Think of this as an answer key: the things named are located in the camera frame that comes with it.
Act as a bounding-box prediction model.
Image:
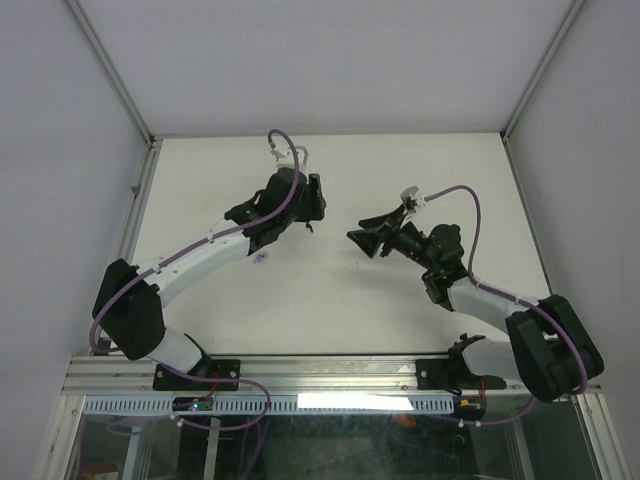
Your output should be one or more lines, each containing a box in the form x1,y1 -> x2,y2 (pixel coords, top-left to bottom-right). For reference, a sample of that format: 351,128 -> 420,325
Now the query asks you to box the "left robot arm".
92,167 -> 326,389

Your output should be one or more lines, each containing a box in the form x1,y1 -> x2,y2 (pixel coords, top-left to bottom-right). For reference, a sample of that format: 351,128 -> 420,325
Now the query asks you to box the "black base bracket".
152,357 -> 241,392
415,358 -> 455,392

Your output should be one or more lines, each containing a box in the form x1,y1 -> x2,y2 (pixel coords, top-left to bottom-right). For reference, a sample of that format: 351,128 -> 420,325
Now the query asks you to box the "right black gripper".
346,202 -> 439,273

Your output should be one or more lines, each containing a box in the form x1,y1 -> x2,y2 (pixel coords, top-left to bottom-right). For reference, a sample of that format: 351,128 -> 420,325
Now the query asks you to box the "left black base bracket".
152,357 -> 241,392

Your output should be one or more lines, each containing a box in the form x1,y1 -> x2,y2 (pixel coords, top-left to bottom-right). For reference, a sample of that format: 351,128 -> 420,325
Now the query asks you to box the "purple cable under rail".
164,364 -> 274,480

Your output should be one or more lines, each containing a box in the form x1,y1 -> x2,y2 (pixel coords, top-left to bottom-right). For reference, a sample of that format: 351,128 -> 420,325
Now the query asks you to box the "right black base bracket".
415,358 -> 455,392

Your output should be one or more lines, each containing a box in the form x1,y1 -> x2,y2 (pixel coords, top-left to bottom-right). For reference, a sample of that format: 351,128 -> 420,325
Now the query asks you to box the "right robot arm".
346,207 -> 605,403

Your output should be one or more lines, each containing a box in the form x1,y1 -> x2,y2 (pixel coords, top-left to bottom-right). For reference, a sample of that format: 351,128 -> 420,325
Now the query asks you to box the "aluminium mounting rail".
61,352 -> 601,397

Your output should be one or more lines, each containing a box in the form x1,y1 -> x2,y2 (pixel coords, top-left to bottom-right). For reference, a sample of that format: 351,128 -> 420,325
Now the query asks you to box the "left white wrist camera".
271,145 -> 309,175

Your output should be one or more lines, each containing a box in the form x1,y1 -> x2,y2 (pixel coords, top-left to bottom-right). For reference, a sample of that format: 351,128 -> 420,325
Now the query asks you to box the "grey slotted cable duct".
84,393 -> 454,416

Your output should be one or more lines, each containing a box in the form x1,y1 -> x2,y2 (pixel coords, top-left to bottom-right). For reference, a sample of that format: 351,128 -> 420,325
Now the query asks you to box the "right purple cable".
422,184 -> 589,396

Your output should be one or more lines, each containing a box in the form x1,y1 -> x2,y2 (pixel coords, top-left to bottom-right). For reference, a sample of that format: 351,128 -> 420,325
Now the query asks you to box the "lilac earbud right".
253,252 -> 268,264

